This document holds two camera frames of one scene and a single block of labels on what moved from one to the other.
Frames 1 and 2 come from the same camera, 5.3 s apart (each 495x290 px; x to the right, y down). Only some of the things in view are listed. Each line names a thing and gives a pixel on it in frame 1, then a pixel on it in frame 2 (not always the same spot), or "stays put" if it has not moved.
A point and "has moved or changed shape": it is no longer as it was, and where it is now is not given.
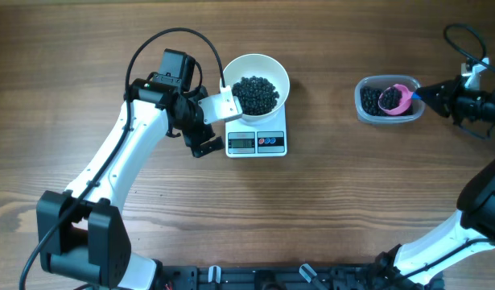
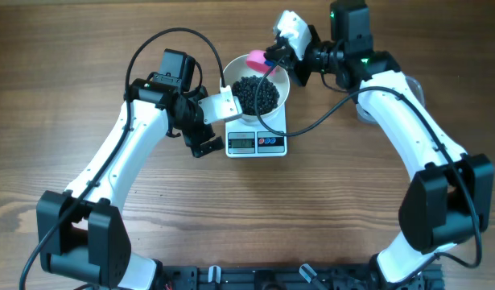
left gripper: x=193 y=138 stays put
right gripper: x=447 y=93 → x=290 y=60
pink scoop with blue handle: x=407 y=96 has moved or changed shape
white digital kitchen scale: x=245 y=138 stays put
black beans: x=257 y=96 stays put
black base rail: x=285 y=277 stays put
